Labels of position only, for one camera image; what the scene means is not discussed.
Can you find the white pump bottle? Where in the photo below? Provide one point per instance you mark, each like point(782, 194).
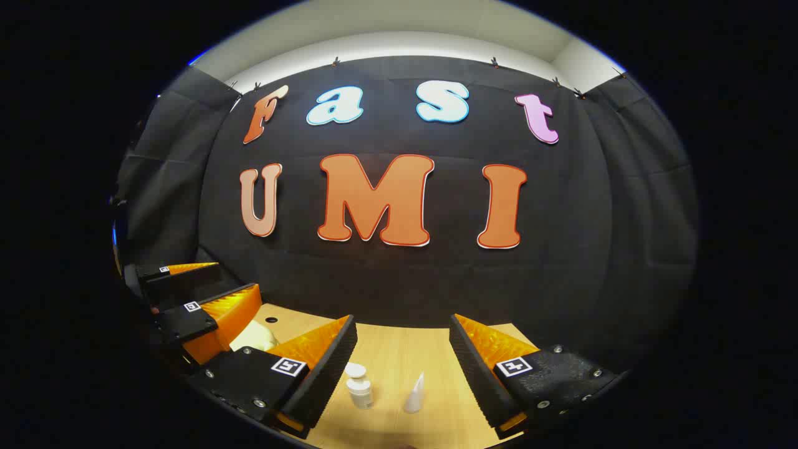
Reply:
point(360, 393)

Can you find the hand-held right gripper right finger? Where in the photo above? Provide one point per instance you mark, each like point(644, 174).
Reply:
point(477, 380)

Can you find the pale yellow small suitcase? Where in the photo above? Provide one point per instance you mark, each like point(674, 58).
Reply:
point(252, 338)

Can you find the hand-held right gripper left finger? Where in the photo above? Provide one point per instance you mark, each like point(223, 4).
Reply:
point(324, 380)

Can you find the white squeeze tube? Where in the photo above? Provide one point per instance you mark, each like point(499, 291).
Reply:
point(414, 399)

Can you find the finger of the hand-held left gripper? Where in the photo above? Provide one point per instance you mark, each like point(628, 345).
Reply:
point(187, 321)
point(181, 284)

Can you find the black backdrop cloth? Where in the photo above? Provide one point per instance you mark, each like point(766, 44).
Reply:
point(436, 280)

